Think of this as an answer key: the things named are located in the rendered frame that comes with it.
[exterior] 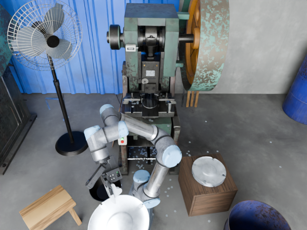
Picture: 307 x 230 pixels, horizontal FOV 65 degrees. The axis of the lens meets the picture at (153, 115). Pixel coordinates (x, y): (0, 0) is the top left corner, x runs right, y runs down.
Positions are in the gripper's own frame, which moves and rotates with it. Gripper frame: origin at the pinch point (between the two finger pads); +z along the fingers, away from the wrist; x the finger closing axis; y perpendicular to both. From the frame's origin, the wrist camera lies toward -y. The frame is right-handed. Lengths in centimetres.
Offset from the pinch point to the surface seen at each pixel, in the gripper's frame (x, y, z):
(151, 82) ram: 69, 73, -57
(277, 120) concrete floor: 118, 253, 32
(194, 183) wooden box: 65, 77, 35
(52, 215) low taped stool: 89, -32, 14
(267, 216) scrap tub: 28, 106, 69
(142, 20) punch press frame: 37, 68, -97
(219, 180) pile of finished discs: 56, 95, 39
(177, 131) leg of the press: 74, 82, -11
